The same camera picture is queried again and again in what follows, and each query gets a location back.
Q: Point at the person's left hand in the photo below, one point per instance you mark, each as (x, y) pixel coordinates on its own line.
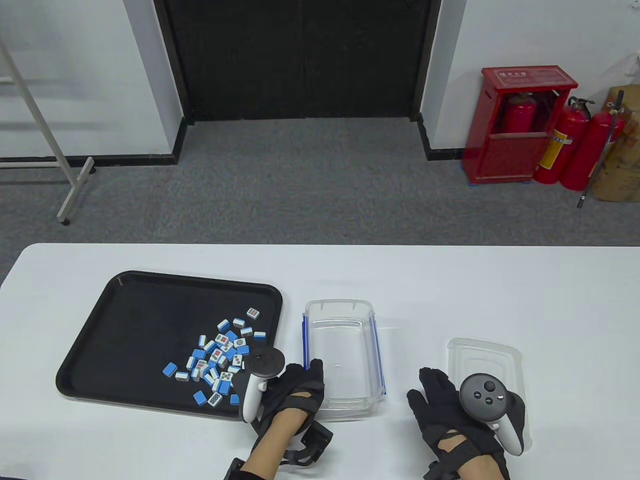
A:
(300, 385)

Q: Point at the person's right hand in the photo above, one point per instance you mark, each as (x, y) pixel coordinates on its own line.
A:
(435, 405)

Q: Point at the dark grey controller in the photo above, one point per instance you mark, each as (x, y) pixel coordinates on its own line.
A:
(264, 362)
(485, 395)

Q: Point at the clear container with blue clips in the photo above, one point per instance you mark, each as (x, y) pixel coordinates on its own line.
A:
(345, 350)

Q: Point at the clear lid with blue label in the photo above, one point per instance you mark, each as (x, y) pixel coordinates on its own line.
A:
(480, 355)

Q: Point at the pile of blue mahjong tiles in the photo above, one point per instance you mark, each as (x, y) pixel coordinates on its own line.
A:
(215, 355)

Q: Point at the black plastic tray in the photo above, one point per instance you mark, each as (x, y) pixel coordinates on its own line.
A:
(135, 330)

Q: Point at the person's right forearm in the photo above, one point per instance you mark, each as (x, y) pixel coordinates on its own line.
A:
(475, 472)

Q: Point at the person's left forearm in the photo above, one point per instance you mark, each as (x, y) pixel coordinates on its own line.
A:
(272, 445)

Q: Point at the red fire extinguisher cabinet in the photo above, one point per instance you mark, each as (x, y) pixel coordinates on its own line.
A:
(505, 155)

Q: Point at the plain red fire extinguisher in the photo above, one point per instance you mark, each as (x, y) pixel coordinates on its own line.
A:
(587, 155)

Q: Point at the brown cardboard box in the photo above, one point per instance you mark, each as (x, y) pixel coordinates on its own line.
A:
(622, 170)

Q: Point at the red extinguisher with yellow label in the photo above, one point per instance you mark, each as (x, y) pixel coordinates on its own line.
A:
(567, 135)

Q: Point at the red extinguisher inside cabinet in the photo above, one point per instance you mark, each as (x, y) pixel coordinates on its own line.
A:
(520, 115)

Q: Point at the black double door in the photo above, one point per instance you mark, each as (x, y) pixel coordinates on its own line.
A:
(300, 60)

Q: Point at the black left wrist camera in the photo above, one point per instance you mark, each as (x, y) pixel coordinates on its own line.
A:
(317, 442)

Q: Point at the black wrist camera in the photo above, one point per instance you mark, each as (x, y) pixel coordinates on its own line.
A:
(435, 472)
(317, 442)

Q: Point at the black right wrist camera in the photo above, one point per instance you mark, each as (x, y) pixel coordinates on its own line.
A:
(435, 472)

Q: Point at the white metal stand frame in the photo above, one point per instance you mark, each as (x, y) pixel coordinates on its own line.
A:
(75, 192)

